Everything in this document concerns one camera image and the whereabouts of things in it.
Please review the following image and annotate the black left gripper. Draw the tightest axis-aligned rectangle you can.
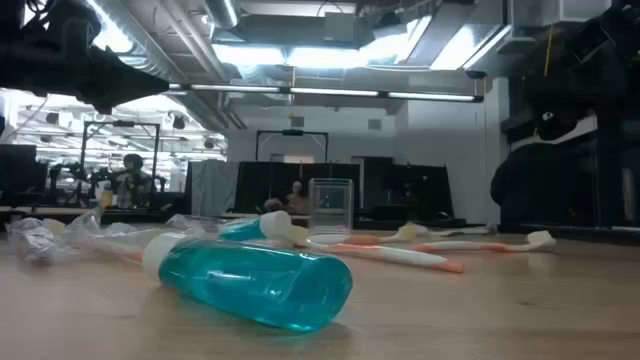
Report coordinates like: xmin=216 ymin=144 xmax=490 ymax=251
xmin=19 ymin=42 xmax=171 ymax=117

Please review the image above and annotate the clear plastic wrapper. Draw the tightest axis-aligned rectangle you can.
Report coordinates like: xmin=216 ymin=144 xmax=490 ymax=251
xmin=62 ymin=208 xmax=151 ymax=265

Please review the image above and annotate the blue mouthwash bottle white cap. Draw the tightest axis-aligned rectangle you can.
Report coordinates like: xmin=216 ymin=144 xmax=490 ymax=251
xmin=218 ymin=210 xmax=294 ymax=242
xmin=142 ymin=232 xmax=354 ymax=332

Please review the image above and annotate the grey curtain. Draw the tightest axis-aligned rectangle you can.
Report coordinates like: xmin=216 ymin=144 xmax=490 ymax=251
xmin=187 ymin=159 xmax=241 ymax=217

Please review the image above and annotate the black monitor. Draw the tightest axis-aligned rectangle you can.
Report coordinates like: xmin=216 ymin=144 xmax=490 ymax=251
xmin=0 ymin=144 xmax=50 ymax=194

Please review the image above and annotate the black partition panel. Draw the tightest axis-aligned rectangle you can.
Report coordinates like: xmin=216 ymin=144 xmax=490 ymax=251
xmin=234 ymin=161 xmax=361 ymax=216

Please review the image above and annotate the long black ceiling light bar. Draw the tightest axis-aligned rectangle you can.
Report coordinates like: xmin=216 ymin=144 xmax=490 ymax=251
xmin=167 ymin=82 xmax=485 ymax=105

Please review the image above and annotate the clear plastic cup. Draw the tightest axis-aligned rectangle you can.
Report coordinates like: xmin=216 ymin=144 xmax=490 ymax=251
xmin=307 ymin=177 xmax=355 ymax=245

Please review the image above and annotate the white ceiling air unit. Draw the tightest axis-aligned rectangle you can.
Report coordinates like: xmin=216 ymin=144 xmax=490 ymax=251
xmin=509 ymin=0 xmax=614 ymax=27

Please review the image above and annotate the long silver ribbed air duct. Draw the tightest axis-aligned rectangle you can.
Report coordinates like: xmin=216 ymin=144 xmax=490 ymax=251
xmin=87 ymin=0 xmax=249 ymax=132

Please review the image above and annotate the black background station frame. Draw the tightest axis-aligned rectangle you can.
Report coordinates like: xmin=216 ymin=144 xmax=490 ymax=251
xmin=255 ymin=129 xmax=330 ymax=164
xmin=79 ymin=120 xmax=161 ymax=209

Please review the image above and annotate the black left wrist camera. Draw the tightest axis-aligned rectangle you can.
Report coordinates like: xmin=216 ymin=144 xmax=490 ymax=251
xmin=47 ymin=0 xmax=102 ymax=50

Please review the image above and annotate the wide silver round air duct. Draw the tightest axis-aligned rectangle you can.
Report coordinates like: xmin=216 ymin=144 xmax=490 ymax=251
xmin=202 ymin=0 xmax=242 ymax=31

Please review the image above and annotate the yellow cable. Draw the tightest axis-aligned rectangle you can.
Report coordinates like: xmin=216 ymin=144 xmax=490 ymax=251
xmin=543 ymin=23 xmax=555 ymax=77

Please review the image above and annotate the black table frame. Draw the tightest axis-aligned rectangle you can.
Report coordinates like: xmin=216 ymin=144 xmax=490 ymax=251
xmin=0 ymin=205 xmax=640 ymax=246

